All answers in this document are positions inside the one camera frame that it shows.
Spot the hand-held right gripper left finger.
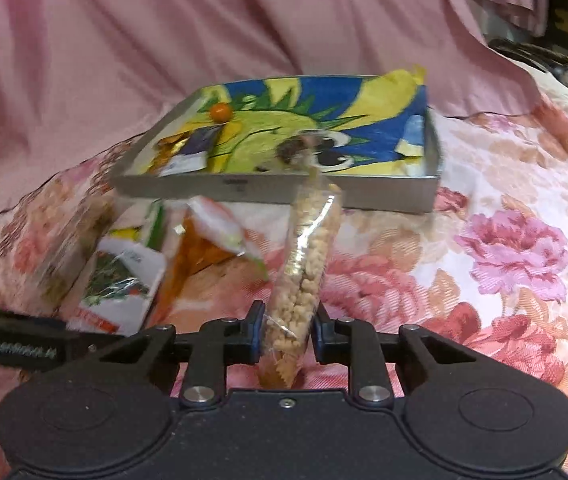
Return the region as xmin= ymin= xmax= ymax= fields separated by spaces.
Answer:
xmin=96 ymin=300 xmax=265 ymax=407

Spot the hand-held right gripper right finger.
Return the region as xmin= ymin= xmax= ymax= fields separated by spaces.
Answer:
xmin=314 ymin=302 xmax=479 ymax=407

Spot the yellow red-label snack packet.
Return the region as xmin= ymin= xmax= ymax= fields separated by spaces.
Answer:
xmin=156 ymin=210 xmax=237 ymax=313

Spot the vegetable picture snack packet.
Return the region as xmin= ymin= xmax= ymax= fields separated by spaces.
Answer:
xmin=66 ymin=236 xmax=167 ymax=337

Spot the grey box tray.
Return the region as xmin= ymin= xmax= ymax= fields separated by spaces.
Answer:
xmin=109 ymin=74 xmax=442 ymax=213

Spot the dark purple snack packet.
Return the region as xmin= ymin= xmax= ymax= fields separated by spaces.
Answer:
xmin=271 ymin=129 xmax=327 ymax=173

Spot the blue snack packet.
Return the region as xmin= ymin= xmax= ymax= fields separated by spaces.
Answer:
xmin=159 ymin=126 xmax=221 ymax=177

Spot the gold snack packet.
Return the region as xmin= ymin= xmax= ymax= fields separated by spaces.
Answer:
xmin=150 ymin=130 xmax=197 ymax=176

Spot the floral blanket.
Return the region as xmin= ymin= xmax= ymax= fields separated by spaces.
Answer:
xmin=0 ymin=60 xmax=568 ymax=480

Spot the large pink curtain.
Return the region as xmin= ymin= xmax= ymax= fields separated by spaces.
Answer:
xmin=0 ymin=0 xmax=544 ymax=241

